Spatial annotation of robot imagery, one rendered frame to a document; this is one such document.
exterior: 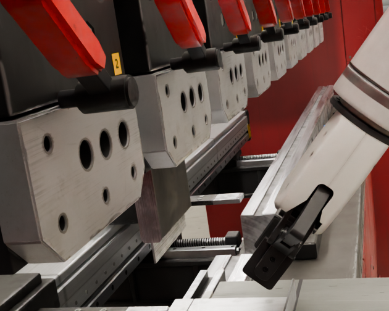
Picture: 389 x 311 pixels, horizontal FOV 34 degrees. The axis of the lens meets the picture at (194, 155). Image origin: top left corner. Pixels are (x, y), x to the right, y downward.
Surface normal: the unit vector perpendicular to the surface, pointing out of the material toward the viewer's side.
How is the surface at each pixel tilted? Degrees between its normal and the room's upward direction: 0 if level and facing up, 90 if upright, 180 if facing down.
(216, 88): 90
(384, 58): 73
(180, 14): 139
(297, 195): 89
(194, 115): 90
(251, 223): 90
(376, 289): 0
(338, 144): 77
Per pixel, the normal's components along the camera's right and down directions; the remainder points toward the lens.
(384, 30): -0.82, -0.32
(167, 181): 0.95, -0.08
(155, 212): -0.26, 0.23
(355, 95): -0.67, -0.11
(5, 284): -0.15, -0.97
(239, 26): -0.07, 0.88
